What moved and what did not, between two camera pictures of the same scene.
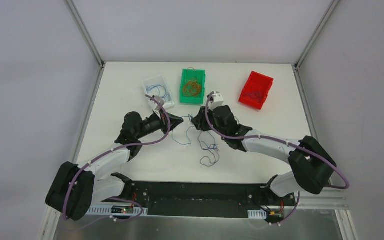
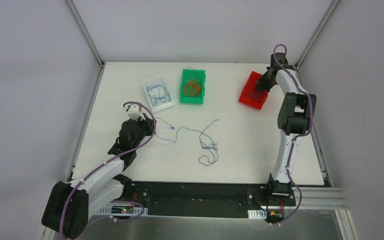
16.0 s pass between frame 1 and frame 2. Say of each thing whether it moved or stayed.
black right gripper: moved
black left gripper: moved
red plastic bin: stayed
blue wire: moved
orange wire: stayed
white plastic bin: stayed
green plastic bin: stayed
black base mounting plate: stayed
